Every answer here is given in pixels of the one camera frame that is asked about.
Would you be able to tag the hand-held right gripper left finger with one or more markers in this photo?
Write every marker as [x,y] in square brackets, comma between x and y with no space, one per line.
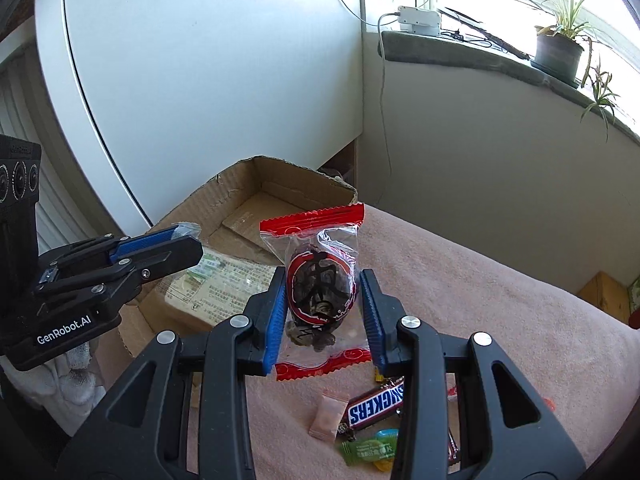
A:
[276,317]

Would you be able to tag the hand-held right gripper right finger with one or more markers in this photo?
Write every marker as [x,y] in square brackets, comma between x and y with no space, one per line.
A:
[371,317]

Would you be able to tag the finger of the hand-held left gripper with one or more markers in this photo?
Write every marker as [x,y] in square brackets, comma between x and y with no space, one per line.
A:
[165,260]
[145,244]

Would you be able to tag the clear bread loaf packet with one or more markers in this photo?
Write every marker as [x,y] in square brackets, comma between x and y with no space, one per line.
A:
[220,285]

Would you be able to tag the red and clear snack packet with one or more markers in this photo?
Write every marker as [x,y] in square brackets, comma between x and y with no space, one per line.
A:
[320,270]

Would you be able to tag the brown cardboard box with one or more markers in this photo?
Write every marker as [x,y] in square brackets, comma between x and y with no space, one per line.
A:
[240,195]

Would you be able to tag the small red candy packet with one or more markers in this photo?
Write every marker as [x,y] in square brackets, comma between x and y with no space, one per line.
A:
[452,394]

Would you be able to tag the light green snack packet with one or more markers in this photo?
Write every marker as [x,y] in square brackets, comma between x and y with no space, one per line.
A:
[367,451]

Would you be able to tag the small pink packet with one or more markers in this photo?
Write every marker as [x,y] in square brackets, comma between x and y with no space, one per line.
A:
[327,417]

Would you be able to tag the small brown chocolate bar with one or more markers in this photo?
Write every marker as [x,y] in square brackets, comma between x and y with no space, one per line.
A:
[453,447]

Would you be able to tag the white cabinet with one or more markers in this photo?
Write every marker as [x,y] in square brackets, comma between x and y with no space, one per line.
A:
[200,60]

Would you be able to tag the wooden box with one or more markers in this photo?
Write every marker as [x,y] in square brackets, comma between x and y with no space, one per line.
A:
[605,292]

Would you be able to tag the grey stone windowsill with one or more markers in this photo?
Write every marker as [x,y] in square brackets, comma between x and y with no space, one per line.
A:
[450,52]

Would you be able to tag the white power adapter box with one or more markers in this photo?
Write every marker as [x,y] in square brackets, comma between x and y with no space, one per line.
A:
[420,20]

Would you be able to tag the black rod on windowsill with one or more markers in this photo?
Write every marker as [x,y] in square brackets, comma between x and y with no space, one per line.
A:
[480,32]

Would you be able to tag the potted spider plant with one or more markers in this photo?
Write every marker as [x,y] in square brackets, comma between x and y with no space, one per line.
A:
[557,55]

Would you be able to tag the small trailing plant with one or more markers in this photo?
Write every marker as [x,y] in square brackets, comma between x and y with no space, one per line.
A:
[597,85]

